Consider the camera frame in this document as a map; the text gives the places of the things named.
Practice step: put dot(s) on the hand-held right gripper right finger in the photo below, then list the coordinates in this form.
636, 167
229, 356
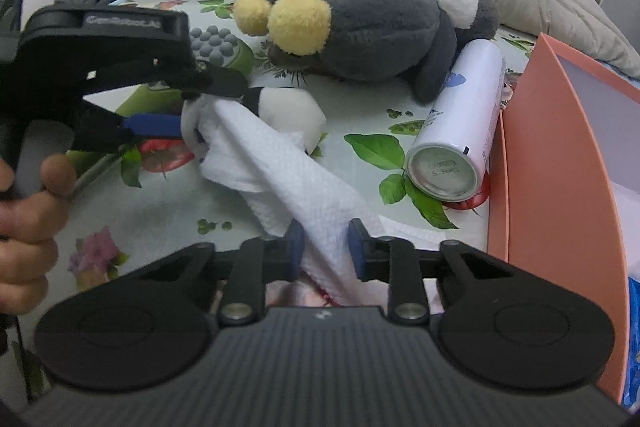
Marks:
357, 252

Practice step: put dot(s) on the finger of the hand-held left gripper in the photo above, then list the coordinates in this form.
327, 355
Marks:
225, 82
150, 125

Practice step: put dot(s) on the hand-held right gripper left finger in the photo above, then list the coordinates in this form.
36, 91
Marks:
296, 252

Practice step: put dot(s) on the white paper towel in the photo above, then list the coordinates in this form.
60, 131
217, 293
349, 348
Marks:
300, 187

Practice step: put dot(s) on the pink box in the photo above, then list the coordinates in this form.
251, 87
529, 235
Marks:
550, 207

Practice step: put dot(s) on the person's left hand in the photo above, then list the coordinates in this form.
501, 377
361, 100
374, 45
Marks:
30, 237

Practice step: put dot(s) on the green massager with grey knobs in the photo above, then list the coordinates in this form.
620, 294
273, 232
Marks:
217, 44

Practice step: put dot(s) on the small black white plush toy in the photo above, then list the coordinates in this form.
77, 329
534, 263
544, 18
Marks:
295, 117

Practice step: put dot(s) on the fruit printed mat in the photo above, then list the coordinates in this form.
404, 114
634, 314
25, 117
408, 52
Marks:
150, 207

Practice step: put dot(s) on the grey penguin plush toy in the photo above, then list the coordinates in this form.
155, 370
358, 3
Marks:
380, 32

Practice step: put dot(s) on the white spray can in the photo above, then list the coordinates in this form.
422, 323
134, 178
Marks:
465, 107

